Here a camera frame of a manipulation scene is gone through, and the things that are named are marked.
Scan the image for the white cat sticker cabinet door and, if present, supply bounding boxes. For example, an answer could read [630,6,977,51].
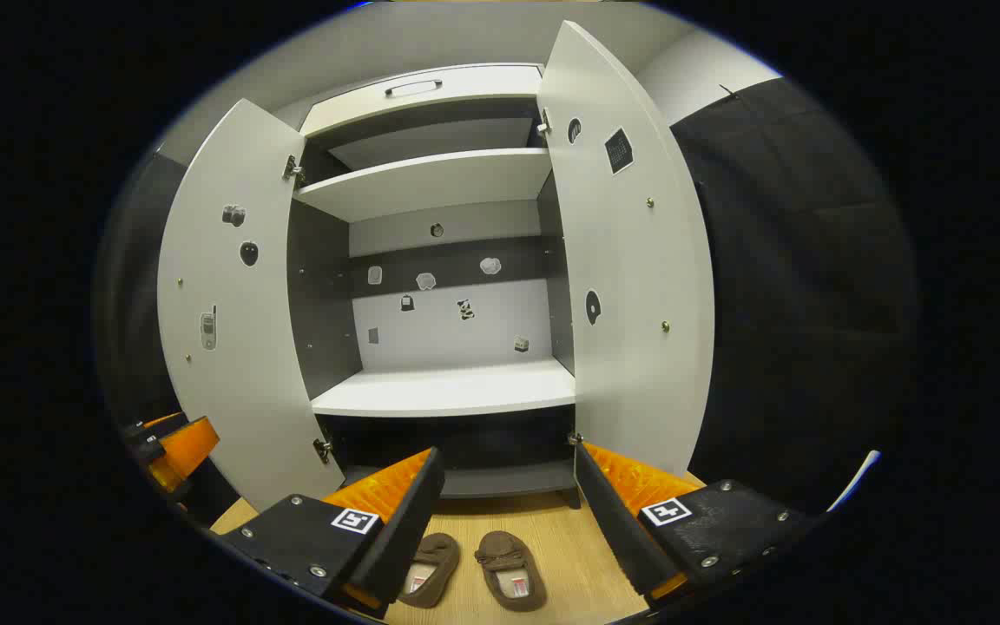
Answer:
[537,19,716,478]

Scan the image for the white camera sticker cabinet door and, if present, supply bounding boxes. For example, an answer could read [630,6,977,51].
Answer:
[157,98,346,513]

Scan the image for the brown fuzzy shoe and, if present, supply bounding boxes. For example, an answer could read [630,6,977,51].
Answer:
[396,532,462,609]
[474,530,548,613]

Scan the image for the white cabinet drawer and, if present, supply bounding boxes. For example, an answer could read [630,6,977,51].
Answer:
[302,63,544,138]

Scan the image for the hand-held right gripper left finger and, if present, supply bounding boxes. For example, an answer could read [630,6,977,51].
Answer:
[218,447,446,619]

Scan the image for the white shoe cabinet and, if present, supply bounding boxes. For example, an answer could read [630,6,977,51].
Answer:
[287,62,579,509]

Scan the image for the black backdrop cloth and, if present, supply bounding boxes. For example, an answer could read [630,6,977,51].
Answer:
[105,152,206,522]
[669,76,918,517]

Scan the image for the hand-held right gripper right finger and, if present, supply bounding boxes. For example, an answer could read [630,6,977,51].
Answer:
[573,441,822,613]

